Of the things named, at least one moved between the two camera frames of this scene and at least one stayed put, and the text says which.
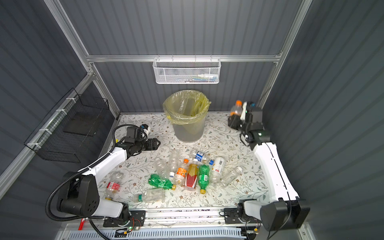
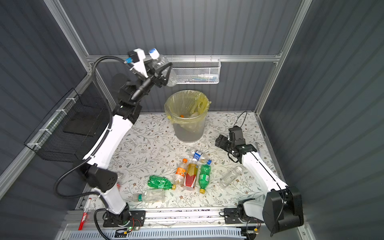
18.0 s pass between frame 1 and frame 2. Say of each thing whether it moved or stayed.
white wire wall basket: stayed
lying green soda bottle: stayed
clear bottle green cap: stayed
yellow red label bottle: stayed
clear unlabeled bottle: stayed
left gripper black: moved
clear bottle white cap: moved
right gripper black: moved
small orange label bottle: stayed
